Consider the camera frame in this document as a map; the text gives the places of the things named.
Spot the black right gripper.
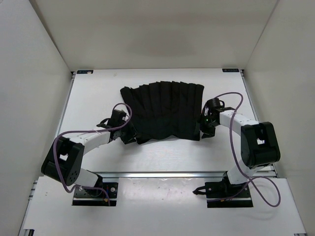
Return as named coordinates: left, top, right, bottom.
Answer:
left=193, top=113, right=219, bottom=139

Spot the black pleated skirt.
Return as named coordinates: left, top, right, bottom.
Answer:
left=120, top=81, right=204, bottom=145

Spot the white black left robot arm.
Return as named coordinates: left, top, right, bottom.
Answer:
left=41, top=109, right=136, bottom=198

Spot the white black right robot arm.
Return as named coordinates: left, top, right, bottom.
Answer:
left=199, top=107, right=281, bottom=197

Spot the dark right corner label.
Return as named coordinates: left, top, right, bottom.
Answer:
left=222, top=68, right=239, bottom=73

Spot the dark corner label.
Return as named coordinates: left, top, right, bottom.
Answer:
left=222, top=68, right=239, bottom=73
left=76, top=70, right=94, bottom=74

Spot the dark left corner label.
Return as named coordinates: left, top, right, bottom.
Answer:
left=76, top=70, right=94, bottom=74

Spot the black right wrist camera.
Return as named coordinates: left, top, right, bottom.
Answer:
left=205, top=97, right=225, bottom=109

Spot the aluminium table edge rail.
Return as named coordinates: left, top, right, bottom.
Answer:
left=98, top=172, right=224, bottom=178

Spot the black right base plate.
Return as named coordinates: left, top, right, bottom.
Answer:
left=193, top=180, right=253, bottom=208

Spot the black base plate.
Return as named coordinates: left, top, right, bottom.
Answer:
left=72, top=182, right=119, bottom=207
left=193, top=180, right=253, bottom=208

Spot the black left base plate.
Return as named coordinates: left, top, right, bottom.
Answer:
left=72, top=182, right=119, bottom=207

